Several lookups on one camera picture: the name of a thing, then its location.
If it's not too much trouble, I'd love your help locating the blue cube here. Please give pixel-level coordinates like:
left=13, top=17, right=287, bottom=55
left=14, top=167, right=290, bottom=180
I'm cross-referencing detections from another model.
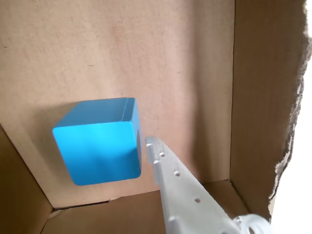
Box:
left=52, top=97, right=143, bottom=187

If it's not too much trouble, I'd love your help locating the brown cardboard box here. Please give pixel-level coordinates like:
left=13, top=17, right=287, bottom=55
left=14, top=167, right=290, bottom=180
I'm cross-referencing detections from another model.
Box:
left=0, top=0, right=312, bottom=234

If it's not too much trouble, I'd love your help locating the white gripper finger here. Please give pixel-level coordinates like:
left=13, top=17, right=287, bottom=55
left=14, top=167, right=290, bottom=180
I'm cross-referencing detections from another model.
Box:
left=145, top=136, right=244, bottom=234

